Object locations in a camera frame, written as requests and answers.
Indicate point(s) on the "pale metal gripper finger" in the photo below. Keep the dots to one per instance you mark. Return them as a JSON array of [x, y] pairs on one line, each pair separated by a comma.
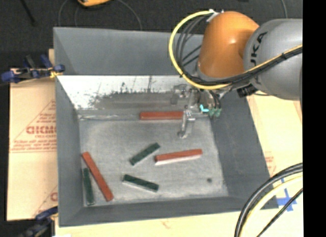
[[183, 129], [191, 124]]

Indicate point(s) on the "red-brown flat block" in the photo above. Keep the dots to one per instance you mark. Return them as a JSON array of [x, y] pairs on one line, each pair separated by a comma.
[[161, 115], [178, 155], [98, 177]]

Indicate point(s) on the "dark green flat block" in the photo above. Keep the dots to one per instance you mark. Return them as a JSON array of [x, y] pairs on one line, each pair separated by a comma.
[[144, 153], [140, 183], [88, 187]]

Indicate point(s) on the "grey metal bin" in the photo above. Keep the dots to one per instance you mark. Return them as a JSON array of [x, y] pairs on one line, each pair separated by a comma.
[[142, 57]]

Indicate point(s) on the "brown cardboard board, red print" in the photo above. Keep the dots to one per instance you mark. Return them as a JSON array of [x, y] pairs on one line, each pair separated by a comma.
[[31, 154]]

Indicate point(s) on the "black cylinder on white bracket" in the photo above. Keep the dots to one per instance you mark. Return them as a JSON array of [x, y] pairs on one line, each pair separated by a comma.
[[245, 91]]

